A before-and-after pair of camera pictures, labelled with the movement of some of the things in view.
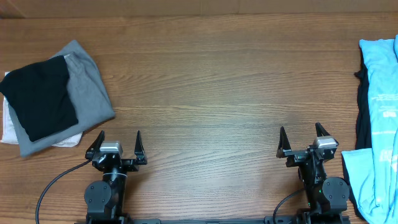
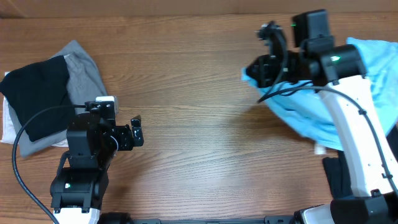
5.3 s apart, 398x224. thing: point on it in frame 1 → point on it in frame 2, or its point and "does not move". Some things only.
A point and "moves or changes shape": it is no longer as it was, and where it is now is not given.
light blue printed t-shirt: [371, 174] moves or changes shape
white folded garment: [9, 134] does not move
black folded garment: [38, 94] does not move
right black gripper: [296, 155] → [263, 77]
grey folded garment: [92, 101] does not move
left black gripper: [138, 150] → [127, 142]
